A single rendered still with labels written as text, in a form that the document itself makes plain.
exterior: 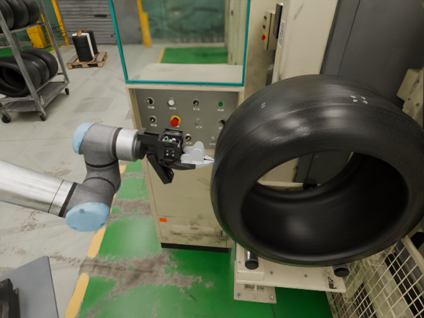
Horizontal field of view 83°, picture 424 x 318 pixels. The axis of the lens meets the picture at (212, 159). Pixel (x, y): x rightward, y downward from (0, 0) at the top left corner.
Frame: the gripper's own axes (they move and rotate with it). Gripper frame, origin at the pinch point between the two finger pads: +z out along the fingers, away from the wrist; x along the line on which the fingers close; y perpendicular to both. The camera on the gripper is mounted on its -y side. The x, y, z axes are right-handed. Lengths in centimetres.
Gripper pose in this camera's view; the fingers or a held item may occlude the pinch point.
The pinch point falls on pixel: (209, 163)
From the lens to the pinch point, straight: 67.7
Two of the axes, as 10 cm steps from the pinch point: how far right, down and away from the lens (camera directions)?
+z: 9.9, 1.5, 0.0
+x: 0.9, -5.8, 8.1
